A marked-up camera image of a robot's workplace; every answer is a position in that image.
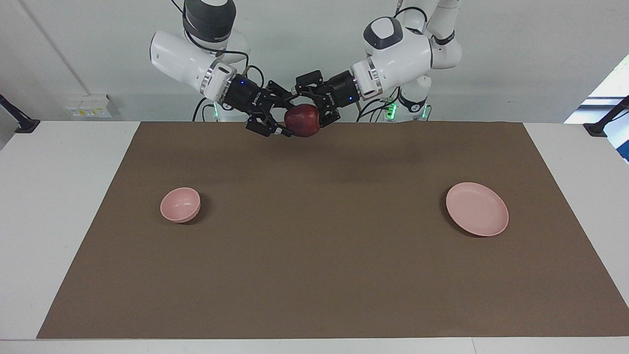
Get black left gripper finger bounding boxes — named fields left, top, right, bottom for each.
left=318, top=106, right=341, bottom=128
left=294, top=70, right=325, bottom=96

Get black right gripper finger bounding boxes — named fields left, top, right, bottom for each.
left=246, top=116, right=291, bottom=138
left=265, top=80, right=295, bottom=106

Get dark red apple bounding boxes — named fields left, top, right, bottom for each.
left=284, top=103, right=321, bottom=138

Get pink bowl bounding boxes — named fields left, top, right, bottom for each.
left=160, top=187, right=201, bottom=224

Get pink plate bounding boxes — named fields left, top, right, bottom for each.
left=446, top=182, right=509, bottom=237

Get brown table mat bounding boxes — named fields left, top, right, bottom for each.
left=37, top=121, right=629, bottom=340

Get grey flat panel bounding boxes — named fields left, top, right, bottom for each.
left=0, top=104, right=15, bottom=151

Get bright window opening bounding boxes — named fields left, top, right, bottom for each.
left=564, top=54, right=629, bottom=124

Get black left arm base cable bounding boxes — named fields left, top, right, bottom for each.
left=357, top=96, right=399, bottom=122

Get black arm base cable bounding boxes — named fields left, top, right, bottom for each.
left=357, top=96, right=399, bottom=122
left=192, top=96, right=213, bottom=122

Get black right arm gripper cable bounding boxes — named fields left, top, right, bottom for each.
left=171, top=0, right=266, bottom=91

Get black arm gripper cable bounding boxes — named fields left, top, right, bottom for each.
left=171, top=0, right=266, bottom=91
left=395, top=0, right=419, bottom=21

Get black right arm base cable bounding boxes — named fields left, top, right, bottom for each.
left=192, top=96, right=213, bottom=122

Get black left arm gripper cable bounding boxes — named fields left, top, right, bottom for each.
left=395, top=0, right=419, bottom=21

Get white wall socket box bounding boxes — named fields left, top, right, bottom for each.
left=65, top=94, right=119, bottom=119

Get black clamp mount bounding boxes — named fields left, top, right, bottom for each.
left=0, top=94, right=41, bottom=134
left=583, top=95, right=629, bottom=138

